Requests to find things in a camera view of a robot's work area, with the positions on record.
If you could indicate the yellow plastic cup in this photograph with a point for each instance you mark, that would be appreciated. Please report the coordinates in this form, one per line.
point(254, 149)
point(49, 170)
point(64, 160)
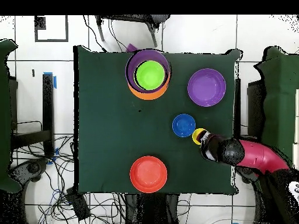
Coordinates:
point(195, 136)

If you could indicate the blue plastic bowl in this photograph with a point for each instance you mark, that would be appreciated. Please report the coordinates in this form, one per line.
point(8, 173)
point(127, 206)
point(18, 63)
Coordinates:
point(183, 125)

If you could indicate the large red plastic bowl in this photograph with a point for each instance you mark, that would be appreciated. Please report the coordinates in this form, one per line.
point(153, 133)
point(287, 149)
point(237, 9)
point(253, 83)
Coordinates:
point(148, 174)

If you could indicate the large orange plastic bowl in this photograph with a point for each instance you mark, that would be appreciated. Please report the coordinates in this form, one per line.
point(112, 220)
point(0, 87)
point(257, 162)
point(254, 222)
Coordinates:
point(149, 96)

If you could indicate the small green plastic bowl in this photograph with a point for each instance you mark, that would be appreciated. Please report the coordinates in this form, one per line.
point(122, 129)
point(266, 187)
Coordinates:
point(150, 75)

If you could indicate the purple plastic bowl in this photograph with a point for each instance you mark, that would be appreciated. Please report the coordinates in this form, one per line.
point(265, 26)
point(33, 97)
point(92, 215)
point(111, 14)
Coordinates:
point(147, 54)
point(206, 87)

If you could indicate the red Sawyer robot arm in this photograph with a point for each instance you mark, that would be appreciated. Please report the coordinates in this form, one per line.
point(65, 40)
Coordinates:
point(257, 156)

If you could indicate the dark grey stand base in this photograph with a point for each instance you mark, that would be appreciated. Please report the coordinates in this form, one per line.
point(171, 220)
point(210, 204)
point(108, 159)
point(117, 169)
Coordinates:
point(246, 173)
point(30, 168)

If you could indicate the black stand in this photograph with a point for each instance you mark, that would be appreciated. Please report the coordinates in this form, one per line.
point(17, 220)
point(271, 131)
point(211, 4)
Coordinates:
point(48, 105)
point(255, 105)

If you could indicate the green-clothed side table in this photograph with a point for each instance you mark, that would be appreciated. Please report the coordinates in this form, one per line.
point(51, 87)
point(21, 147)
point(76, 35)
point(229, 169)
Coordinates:
point(280, 93)
point(4, 116)

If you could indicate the white box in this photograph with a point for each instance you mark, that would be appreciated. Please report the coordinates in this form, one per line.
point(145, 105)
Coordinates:
point(297, 105)

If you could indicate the dark green tablecloth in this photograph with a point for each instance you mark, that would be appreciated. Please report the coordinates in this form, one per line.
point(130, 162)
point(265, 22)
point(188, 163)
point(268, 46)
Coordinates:
point(105, 116)

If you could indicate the small purple object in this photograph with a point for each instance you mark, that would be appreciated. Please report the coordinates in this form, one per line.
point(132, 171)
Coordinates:
point(130, 47)

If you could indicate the grey chair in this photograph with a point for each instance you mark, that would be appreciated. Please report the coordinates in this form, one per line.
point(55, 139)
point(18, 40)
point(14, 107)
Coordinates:
point(161, 18)

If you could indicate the black power adapter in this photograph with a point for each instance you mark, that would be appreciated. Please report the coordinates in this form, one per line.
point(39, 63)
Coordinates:
point(78, 203)

